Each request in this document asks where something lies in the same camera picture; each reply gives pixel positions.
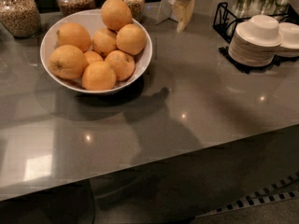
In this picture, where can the black wire rack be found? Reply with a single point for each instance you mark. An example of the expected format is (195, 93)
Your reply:
(227, 18)

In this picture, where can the black mat under plates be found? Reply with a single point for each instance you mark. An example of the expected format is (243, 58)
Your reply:
(277, 61)

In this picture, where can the small hidden orange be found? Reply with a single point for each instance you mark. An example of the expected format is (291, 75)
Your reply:
(92, 56)

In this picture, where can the white folded card stand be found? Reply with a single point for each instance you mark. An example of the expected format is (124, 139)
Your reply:
(170, 9)

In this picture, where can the left glass cereal jar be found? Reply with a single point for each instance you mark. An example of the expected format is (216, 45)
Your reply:
(20, 17)

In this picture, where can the glass cup right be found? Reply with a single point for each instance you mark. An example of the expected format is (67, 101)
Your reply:
(281, 6)

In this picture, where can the stack of paper plates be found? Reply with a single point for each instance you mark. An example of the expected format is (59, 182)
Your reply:
(250, 54)

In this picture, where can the white ceramic bowl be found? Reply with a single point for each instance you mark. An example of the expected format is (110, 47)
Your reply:
(91, 21)

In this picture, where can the glass cup left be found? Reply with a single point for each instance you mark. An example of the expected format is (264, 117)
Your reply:
(241, 8)

